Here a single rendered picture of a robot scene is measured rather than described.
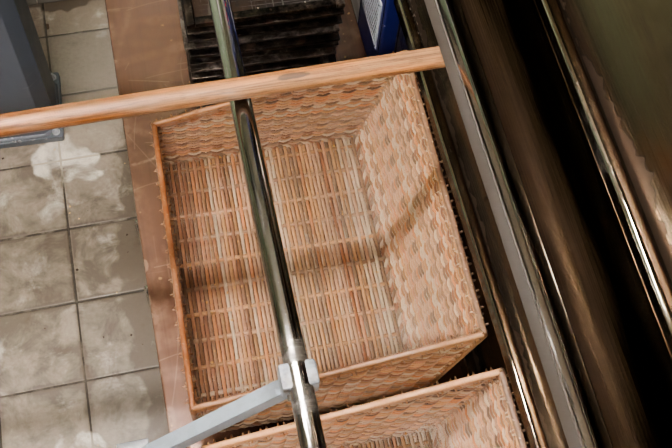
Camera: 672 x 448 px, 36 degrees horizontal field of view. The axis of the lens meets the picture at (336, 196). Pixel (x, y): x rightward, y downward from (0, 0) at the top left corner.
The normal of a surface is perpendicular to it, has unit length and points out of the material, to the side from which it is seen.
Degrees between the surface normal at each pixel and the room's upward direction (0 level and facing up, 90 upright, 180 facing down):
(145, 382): 0
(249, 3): 0
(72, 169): 0
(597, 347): 12
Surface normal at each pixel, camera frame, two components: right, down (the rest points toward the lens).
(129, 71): 0.05, -0.47
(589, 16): -0.90, 0.00
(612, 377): 0.25, -0.49
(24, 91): 0.18, 0.87
